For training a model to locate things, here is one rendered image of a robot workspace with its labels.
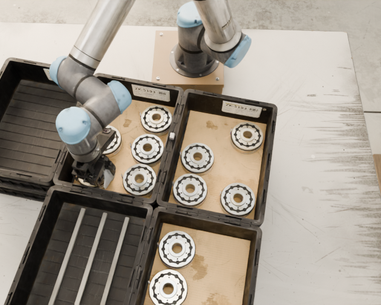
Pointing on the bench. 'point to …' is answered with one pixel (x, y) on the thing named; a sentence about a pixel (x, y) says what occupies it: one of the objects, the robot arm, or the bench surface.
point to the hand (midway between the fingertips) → (103, 173)
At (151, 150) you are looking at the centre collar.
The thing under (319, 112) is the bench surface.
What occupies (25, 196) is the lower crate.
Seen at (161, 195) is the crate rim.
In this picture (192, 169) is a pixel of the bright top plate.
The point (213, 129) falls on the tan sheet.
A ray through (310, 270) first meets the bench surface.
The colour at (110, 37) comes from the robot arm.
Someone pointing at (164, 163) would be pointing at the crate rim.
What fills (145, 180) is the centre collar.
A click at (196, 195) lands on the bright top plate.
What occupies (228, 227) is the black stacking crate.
